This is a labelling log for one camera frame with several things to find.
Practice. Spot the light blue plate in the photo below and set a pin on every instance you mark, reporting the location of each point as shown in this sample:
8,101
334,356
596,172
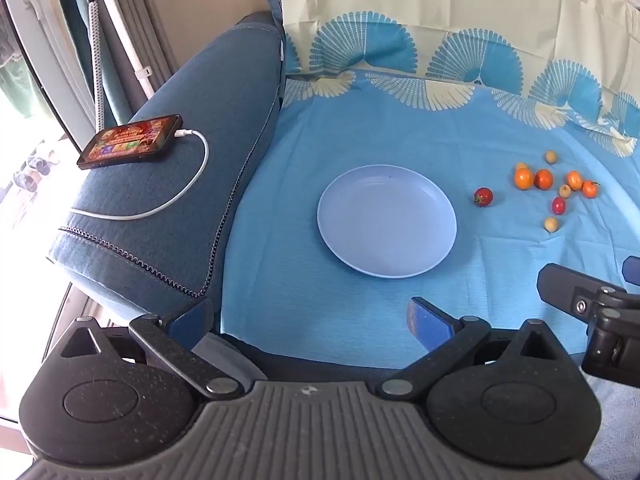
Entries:
387,222

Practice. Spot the blue sofa armrest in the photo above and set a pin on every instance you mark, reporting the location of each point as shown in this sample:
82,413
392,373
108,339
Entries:
200,90

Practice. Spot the orange-red cherry tomato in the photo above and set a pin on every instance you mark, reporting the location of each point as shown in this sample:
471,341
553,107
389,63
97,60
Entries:
543,178

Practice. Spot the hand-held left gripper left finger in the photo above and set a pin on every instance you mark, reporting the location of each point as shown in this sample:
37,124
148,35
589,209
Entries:
192,321

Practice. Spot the white pole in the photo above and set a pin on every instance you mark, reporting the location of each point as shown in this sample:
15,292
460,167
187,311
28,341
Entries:
127,45

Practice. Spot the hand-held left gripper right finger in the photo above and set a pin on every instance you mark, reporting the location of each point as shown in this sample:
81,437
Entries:
431,324

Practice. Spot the blue fan-print cloth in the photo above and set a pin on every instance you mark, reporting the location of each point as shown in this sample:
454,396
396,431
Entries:
350,125

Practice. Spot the black smartphone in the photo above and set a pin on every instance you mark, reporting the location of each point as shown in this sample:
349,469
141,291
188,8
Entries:
127,141

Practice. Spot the small orange mandarin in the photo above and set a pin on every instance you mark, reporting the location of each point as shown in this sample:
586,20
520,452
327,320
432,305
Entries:
590,189
574,180
523,179

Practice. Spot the teal curtain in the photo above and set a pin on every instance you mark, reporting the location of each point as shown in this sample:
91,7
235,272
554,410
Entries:
75,20

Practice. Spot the red cherry tomato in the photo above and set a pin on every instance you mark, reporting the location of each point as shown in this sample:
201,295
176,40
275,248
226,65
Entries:
558,205
483,197

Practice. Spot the grey pleated curtain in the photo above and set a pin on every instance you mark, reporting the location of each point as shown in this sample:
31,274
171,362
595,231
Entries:
145,5

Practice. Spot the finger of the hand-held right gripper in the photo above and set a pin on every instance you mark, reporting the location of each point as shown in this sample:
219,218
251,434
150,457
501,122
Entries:
565,290
632,270

